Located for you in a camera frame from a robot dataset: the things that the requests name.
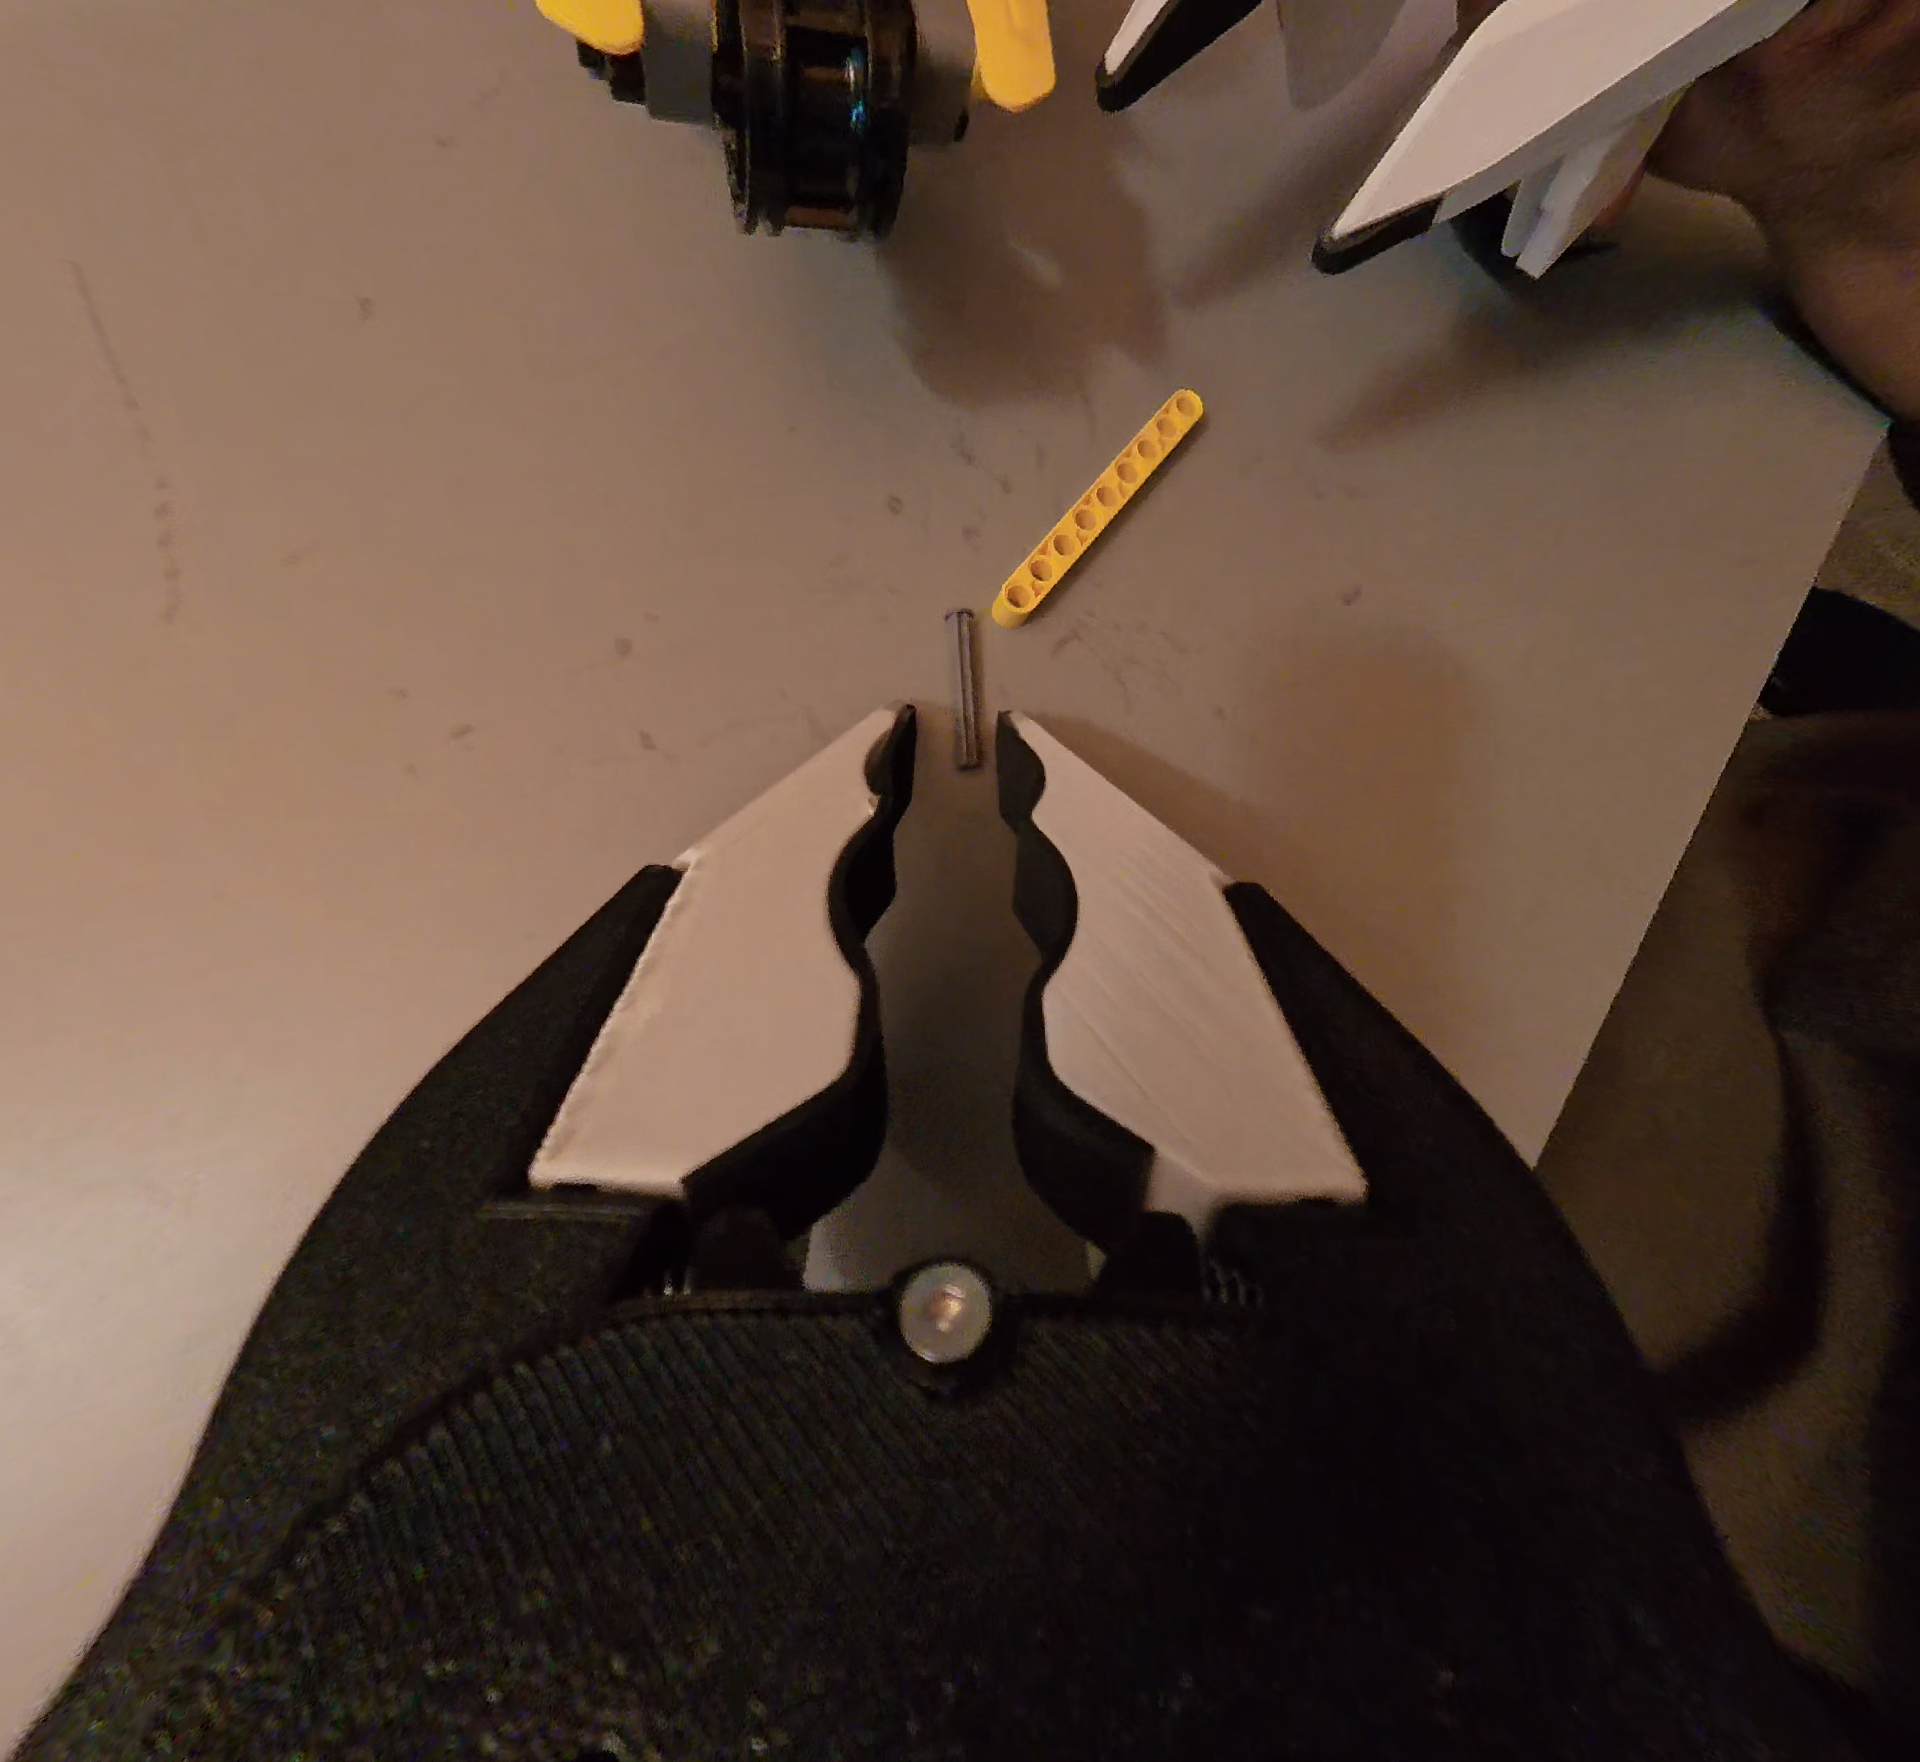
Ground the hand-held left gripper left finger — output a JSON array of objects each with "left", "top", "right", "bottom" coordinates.
[{"left": 528, "top": 704, "right": 920, "bottom": 1245}]

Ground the yellow perforated toy beam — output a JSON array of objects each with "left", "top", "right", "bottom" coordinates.
[{"left": 991, "top": 389, "right": 1207, "bottom": 629}]

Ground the person's right hand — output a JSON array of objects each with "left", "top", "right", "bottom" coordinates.
[{"left": 1636, "top": 0, "right": 1920, "bottom": 421}]

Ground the person's olive clothing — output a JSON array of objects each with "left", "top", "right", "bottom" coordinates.
[{"left": 1531, "top": 411, "right": 1920, "bottom": 1720}]

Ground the yellow brick-built vehicle model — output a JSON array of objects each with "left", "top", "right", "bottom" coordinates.
[{"left": 481, "top": 0, "right": 1058, "bottom": 241}]

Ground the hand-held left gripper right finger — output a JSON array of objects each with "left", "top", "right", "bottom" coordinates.
[{"left": 994, "top": 710, "right": 1367, "bottom": 1260}]

